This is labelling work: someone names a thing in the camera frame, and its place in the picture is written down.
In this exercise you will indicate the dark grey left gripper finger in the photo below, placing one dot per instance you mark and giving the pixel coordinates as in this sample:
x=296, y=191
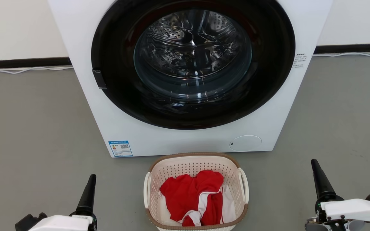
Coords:
x=87, y=197

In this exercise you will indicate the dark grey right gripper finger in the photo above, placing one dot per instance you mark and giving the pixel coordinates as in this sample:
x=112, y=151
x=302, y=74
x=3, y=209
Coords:
x=321, y=179

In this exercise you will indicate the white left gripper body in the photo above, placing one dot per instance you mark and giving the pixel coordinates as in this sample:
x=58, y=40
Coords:
x=63, y=223

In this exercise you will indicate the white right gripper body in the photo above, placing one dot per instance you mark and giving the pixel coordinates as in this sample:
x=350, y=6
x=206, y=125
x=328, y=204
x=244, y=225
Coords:
x=355, y=208

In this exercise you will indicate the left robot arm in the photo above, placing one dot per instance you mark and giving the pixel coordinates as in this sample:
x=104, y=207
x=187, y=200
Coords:
x=29, y=222

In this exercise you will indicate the cream perforated laundry basket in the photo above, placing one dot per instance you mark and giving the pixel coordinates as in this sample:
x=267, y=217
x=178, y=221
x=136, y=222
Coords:
x=191, y=162

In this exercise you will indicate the blue energy label sticker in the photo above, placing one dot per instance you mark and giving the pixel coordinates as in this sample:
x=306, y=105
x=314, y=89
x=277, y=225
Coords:
x=120, y=148

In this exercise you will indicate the round white filter cover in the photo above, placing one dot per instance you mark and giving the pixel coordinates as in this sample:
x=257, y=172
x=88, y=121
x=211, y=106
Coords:
x=245, y=143

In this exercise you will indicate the white garment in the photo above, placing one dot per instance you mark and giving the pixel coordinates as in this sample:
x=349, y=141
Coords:
x=228, y=208

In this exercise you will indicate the red garment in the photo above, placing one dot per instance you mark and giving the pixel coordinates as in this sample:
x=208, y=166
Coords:
x=185, y=195

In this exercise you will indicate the black round washer door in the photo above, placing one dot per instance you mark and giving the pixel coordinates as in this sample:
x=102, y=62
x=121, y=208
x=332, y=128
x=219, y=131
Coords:
x=120, y=96

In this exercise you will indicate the white front-load washing machine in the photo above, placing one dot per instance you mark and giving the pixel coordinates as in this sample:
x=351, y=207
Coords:
x=185, y=141

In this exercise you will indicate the white text sticker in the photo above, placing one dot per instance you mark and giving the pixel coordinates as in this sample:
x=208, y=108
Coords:
x=299, y=61

